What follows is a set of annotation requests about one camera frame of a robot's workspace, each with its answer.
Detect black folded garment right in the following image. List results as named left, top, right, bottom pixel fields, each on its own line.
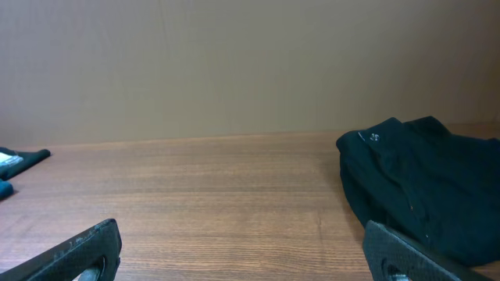
left=336, top=116, right=499, bottom=267

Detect dark blue shirt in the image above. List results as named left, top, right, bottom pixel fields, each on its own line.
left=1, top=147, right=51, bottom=200

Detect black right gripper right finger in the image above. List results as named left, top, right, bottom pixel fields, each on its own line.
left=362, top=221, right=492, bottom=281

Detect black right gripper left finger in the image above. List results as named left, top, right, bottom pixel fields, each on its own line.
left=1, top=219, right=122, bottom=281

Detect light denim shorts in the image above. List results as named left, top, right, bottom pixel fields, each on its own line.
left=0, top=152, right=23, bottom=167

